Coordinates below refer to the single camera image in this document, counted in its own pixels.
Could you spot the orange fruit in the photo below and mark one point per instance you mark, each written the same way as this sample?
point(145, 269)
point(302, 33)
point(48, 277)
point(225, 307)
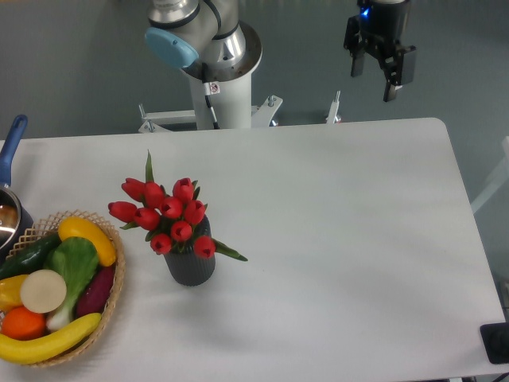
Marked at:
point(23, 325)

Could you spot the yellow squash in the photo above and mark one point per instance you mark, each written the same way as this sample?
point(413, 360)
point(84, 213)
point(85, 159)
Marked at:
point(75, 226)

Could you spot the blue handled saucepan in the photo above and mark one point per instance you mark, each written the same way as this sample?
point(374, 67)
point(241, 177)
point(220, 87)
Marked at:
point(14, 217)

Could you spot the dark grey ribbed vase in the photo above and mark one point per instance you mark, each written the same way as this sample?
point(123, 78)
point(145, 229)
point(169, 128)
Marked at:
point(185, 266)

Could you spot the yellow bell pepper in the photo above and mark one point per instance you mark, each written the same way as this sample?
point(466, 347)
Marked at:
point(10, 292)

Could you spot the green cucumber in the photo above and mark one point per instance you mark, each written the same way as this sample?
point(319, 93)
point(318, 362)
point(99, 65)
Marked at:
point(31, 258)

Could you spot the woven wicker basket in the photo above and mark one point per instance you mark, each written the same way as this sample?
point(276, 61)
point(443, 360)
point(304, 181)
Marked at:
point(48, 226)

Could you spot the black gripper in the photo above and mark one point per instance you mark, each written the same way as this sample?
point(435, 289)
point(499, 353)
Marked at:
point(376, 31)

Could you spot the green bok choy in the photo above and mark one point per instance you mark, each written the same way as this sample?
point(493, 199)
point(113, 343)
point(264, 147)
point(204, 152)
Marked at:
point(75, 260)

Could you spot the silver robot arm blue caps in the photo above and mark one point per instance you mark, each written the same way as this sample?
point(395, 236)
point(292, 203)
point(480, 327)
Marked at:
point(207, 40)

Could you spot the cream round radish slice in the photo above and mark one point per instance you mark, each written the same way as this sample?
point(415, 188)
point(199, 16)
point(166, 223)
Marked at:
point(43, 291)

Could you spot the red tulip bouquet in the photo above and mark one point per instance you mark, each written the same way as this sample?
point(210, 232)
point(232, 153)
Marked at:
point(174, 221)

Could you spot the black device at table edge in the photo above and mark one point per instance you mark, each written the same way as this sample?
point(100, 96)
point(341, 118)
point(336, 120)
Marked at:
point(495, 339)

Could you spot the purple sweet potato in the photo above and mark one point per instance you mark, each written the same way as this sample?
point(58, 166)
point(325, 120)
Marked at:
point(94, 298)

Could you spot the yellow banana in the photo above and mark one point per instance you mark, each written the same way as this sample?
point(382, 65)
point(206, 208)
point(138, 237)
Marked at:
point(51, 345)

